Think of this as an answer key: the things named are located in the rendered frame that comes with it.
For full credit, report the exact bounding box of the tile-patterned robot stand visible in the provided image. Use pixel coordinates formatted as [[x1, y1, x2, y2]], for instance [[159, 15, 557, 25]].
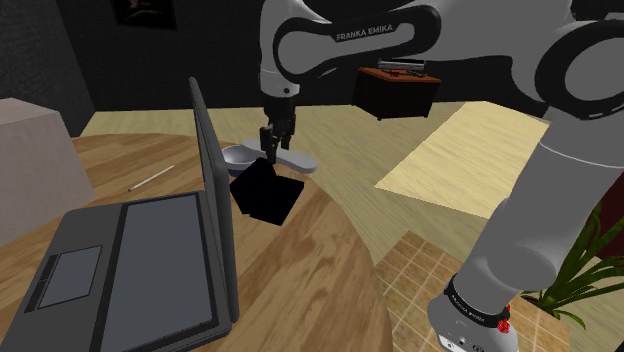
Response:
[[374, 229, 572, 352]]

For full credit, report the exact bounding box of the dark framed wall picture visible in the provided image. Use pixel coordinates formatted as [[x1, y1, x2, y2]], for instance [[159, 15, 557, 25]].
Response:
[[112, 0, 178, 32]]

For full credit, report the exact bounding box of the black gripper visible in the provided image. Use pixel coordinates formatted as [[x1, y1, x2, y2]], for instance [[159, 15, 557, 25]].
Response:
[[259, 93, 298, 165]]

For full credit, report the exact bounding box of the white pencil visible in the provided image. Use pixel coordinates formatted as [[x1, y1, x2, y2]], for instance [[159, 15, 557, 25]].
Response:
[[127, 164, 176, 193]]

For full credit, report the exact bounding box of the grey measuring spoon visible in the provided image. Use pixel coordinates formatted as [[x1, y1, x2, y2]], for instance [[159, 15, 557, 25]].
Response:
[[221, 138, 319, 178]]

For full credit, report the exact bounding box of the pale grey block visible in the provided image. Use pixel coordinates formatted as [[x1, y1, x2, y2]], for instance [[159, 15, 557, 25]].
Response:
[[0, 97, 97, 248]]

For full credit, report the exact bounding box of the black box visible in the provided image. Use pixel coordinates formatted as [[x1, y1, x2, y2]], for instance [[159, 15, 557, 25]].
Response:
[[228, 156, 306, 227]]

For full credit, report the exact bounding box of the green potted plant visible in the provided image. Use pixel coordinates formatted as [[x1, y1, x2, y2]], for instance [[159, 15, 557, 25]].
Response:
[[520, 198, 624, 333]]

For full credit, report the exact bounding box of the grey open laptop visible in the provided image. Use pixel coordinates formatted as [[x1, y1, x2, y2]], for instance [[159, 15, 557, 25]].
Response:
[[0, 76, 241, 352]]

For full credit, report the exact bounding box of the dark brown chest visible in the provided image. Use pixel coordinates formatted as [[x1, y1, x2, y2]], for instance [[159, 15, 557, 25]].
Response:
[[350, 58, 443, 122]]

